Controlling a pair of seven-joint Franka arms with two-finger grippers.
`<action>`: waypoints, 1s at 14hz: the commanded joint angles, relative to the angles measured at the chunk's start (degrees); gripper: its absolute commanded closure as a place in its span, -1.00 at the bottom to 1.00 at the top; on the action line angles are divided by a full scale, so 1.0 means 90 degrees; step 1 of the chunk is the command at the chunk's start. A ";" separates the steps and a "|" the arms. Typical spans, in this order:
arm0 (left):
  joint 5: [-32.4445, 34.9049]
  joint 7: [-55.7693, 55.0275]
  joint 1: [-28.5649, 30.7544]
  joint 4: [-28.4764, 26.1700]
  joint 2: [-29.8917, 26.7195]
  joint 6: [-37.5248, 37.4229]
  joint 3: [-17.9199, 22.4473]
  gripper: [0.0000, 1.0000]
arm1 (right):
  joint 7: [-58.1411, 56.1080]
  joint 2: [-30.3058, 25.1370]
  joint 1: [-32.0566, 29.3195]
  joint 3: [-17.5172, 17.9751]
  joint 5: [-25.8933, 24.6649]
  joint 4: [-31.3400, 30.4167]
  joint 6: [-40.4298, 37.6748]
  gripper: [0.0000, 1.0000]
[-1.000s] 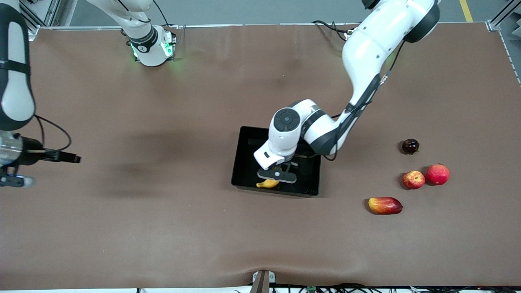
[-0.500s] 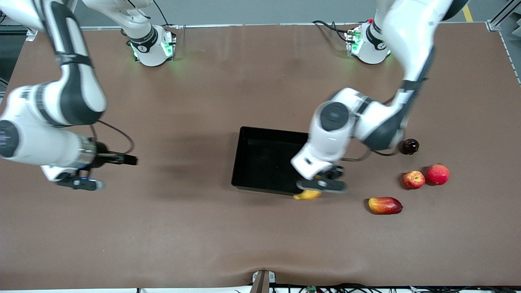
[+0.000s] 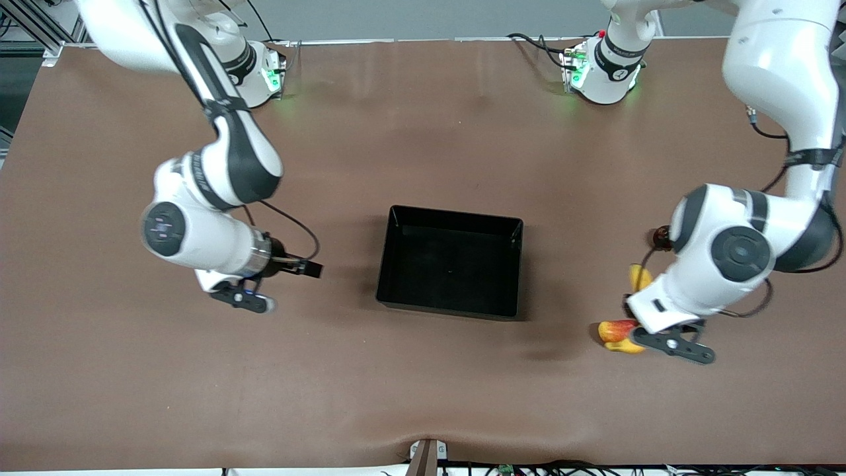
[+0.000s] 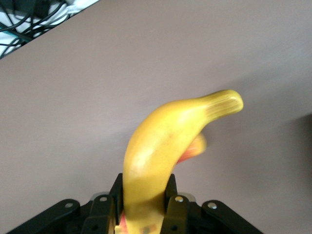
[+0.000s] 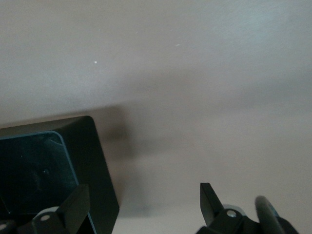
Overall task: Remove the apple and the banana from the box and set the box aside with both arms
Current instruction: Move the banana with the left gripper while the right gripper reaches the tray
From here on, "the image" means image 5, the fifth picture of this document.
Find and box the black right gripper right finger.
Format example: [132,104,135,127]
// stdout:
[196,183,261,234]

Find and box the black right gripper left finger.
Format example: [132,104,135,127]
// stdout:
[0,184,91,234]

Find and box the black plastic tray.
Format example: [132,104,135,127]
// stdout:
[0,115,120,234]

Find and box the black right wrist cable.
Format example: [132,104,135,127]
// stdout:
[254,195,287,234]

